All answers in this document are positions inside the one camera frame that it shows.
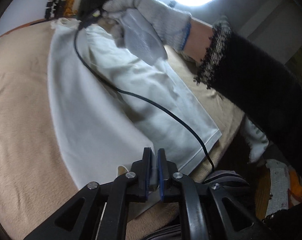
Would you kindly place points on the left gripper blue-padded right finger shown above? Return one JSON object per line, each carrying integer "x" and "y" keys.
{"x": 214, "y": 209}

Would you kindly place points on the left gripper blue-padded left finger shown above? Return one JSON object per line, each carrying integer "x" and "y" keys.
{"x": 99, "y": 211}

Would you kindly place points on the white t-shirt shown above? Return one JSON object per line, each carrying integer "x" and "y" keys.
{"x": 107, "y": 105}

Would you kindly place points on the right forearm black sleeve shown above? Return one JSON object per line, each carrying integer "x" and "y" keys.
{"x": 265, "y": 89}

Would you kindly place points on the right hand in grey glove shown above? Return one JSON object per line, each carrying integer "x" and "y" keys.
{"x": 144, "y": 27}

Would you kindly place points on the beige bed blanket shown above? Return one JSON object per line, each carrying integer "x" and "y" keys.
{"x": 34, "y": 181}

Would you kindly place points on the white patterned cloth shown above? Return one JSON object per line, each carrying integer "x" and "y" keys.
{"x": 285, "y": 187}

